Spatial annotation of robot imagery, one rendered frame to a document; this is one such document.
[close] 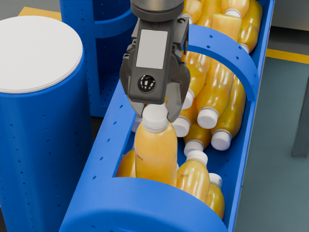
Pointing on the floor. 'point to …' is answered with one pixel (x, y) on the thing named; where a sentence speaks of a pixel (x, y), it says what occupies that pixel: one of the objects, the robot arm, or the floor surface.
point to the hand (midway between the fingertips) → (155, 116)
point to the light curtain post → (302, 129)
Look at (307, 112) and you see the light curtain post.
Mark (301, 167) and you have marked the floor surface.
